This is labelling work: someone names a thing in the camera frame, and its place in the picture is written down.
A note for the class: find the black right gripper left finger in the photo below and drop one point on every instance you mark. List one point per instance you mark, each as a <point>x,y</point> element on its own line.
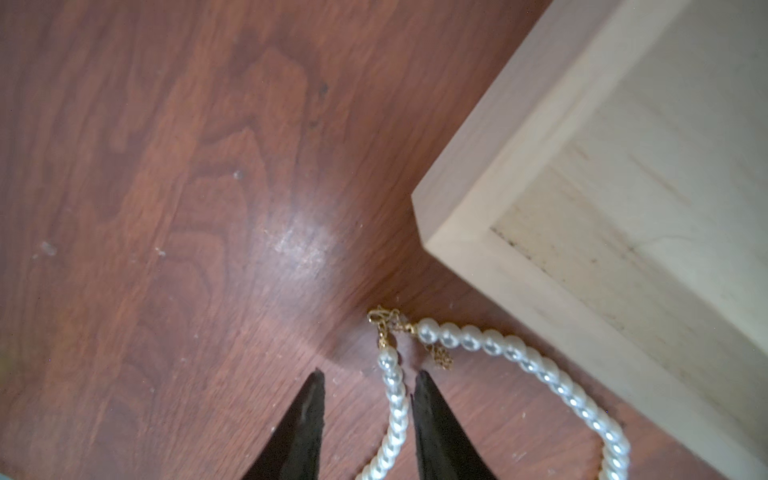
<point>294,449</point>

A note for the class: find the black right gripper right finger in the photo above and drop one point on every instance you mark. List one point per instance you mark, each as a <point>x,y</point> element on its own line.
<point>443,449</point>

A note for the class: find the wooden jewelry display stand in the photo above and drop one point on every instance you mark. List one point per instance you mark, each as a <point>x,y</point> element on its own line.
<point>609,190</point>

